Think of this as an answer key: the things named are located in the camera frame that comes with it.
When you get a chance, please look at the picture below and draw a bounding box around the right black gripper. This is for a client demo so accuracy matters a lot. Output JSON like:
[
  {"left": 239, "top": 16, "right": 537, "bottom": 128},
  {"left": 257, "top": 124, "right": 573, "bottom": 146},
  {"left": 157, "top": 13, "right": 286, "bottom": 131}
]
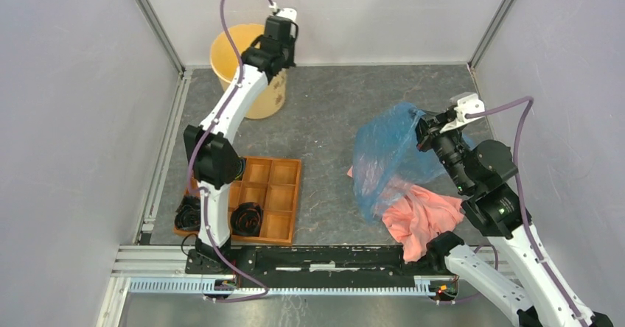
[{"left": 408, "top": 106, "right": 474, "bottom": 192}]

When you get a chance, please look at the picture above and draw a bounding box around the blue plastic trash bag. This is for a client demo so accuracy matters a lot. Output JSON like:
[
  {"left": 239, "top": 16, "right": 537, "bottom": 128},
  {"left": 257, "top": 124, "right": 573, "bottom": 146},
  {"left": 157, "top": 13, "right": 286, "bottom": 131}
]
[{"left": 352, "top": 102, "right": 447, "bottom": 222}]

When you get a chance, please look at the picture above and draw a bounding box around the yellow plastic trash bin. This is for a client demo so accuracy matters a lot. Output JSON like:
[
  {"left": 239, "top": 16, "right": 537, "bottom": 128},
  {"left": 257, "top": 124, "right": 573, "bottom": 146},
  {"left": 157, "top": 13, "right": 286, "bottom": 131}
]
[{"left": 209, "top": 24, "right": 287, "bottom": 119}]

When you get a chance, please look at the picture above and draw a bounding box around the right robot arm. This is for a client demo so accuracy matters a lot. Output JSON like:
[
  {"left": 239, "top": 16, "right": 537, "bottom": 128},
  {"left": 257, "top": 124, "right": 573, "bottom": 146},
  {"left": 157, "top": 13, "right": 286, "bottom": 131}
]
[{"left": 416, "top": 111, "right": 613, "bottom": 326}]

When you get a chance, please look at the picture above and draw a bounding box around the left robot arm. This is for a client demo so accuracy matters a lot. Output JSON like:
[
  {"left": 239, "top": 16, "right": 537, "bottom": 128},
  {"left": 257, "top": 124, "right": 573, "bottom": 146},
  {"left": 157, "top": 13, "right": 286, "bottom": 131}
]
[{"left": 184, "top": 9, "right": 299, "bottom": 274}]

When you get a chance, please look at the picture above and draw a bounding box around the pink cloth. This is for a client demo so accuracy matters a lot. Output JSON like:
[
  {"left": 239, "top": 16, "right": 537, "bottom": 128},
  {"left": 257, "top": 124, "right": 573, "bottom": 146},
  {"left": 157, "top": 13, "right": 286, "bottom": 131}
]
[{"left": 361, "top": 175, "right": 464, "bottom": 263}]

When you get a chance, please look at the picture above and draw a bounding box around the black coiled roll bottom centre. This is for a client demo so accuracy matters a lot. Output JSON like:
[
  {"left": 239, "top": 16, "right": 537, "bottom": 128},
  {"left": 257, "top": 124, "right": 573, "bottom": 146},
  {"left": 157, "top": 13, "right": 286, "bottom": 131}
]
[{"left": 230, "top": 202, "right": 263, "bottom": 237}]

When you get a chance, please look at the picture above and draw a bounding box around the black coiled roll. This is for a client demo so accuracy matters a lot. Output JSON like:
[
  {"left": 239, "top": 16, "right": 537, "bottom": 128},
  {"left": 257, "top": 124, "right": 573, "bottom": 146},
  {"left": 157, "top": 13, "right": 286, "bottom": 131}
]
[
  {"left": 230, "top": 202, "right": 263, "bottom": 237},
  {"left": 174, "top": 195, "right": 200, "bottom": 231}
]

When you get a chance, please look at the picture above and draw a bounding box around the black coiled roll bottom left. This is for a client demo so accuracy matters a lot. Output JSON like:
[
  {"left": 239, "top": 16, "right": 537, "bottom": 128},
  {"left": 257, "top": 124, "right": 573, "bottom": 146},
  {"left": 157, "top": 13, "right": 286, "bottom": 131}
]
[{"left": 174, "top": 195, "right": 200, "bottom": 231}]

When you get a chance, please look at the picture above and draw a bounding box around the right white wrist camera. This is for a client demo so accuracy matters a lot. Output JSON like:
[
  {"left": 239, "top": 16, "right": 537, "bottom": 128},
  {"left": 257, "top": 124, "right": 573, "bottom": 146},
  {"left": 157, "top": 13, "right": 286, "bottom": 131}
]
[{"left": 440, "top": 92, "right": 485, "bottom": 133}]

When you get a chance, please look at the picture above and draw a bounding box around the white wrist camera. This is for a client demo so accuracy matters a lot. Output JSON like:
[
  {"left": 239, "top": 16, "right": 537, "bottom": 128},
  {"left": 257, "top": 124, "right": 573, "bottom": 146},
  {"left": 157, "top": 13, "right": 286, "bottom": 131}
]
[
  {"left": 268, "top": 2, "right": 298, "bottom": 22},
  {"left": 440, "top": 92, "right": 485, "bottom": 133}
]

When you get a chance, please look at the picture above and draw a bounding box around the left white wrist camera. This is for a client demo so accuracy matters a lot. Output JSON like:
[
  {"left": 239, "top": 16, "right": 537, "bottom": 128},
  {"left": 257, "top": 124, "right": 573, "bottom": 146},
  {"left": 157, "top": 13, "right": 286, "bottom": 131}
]
[{"left": 268, "top": 2, "right": 298, "bottom": 22}]

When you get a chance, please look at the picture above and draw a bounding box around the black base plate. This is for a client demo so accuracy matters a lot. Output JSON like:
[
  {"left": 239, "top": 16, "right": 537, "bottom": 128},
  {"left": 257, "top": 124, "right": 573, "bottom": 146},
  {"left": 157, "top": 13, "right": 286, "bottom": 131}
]
[{"left": 185, "top": 245, "right": 457, "bottom": 289}]

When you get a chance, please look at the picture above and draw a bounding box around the aluminium frame rail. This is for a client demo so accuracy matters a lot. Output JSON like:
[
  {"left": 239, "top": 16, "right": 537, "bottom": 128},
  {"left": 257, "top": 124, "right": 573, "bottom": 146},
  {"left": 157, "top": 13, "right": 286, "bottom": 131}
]
[{"left": 112, "top": 245, "right": 554, "bottom": 280}]

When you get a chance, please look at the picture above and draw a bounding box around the slotted cable duct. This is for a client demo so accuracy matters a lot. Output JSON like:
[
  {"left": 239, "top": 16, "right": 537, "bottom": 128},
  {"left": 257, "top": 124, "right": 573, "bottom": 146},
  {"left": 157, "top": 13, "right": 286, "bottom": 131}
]
[{"left": 128, "top": 278, "right": 433, "bottom": 297}]

